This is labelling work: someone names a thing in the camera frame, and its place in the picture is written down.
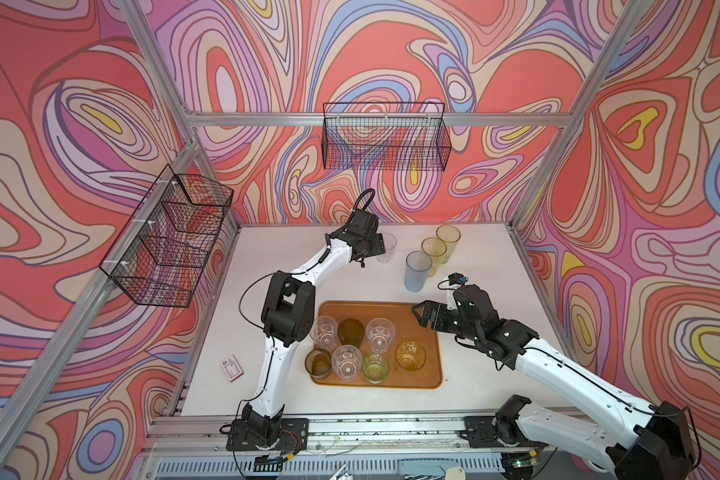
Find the pale green glass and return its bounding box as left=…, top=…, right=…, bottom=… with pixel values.
left=362, top=353, right=390, bottom=385

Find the short amber textured glass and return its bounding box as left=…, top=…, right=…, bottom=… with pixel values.
left=304, top=349, right=332, bottom=380

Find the black wire basket back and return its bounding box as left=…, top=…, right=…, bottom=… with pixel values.
left=321, top=100, right=452, bottom=171

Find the brown plastic tray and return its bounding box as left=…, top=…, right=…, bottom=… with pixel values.
left=314, top=301, right=443, bottom=390

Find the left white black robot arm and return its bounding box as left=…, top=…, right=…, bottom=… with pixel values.
left=235, top=207, right=386, bottom=446

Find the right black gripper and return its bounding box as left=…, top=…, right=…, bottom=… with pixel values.
left=411, top=300, right=481, bottom=343

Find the blue textured glass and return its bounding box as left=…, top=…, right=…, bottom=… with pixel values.
left=404, top=250, right=433, bottom=292

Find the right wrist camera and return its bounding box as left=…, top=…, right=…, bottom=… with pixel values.
left=447, top=272, right=468, bottom=290

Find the tall clear glass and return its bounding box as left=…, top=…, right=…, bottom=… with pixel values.
left=365, top=318, right=396, bottom=354

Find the black wire basket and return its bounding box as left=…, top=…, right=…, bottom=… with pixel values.
left=321, top=100, right=452, bottom=171
left=99, top=166, right=234, bottom=308

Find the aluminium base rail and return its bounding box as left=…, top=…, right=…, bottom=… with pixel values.
left=137, top=410, right=643, bottom=464

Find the black wire basket left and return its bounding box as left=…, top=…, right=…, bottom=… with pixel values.
left=99, top=166, right=234, bottom=308

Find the tall olive textured glass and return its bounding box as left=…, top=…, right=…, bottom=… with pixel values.
left=337, top=318, right=365, bottom=349

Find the tall yellow glass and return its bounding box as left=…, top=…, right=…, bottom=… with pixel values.
left=421, top=237, right=447, bottom=278

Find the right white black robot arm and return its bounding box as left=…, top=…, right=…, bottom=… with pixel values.
left=412, top=284, right=702, bottom=479

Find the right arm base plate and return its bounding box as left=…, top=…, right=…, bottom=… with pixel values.
left=457, top=415, right=547, bottom=450

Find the small red white card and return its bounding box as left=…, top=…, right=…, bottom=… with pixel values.
left=220, top=355, right=244, bottom=382

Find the tall light green glass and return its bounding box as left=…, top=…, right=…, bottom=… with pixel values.
left=436, top=224, right=461, bottom=264

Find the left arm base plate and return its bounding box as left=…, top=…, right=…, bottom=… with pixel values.
left=226, top=417, right=309, bottom=453

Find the clear faceted glass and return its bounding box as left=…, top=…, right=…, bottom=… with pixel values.
left=310, top=315, right=340, bottom=352

